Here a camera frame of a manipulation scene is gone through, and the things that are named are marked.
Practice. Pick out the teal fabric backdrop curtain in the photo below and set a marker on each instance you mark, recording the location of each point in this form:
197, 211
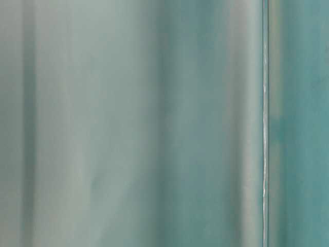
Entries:
164, 123

